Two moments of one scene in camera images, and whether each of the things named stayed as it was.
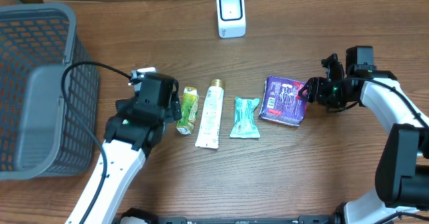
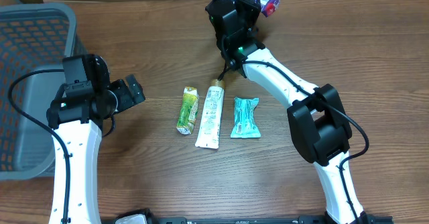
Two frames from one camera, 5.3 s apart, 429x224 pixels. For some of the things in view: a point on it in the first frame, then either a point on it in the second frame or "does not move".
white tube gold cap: x=208 y=136 does not move
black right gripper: x=317 y=94 -> x=251 y=7
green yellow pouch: x=189 y=109 does not move
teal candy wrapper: x=244 y=125 does not move
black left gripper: x=173 y=114 -> x=123 y=89
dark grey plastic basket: x=40 y=137 does not move
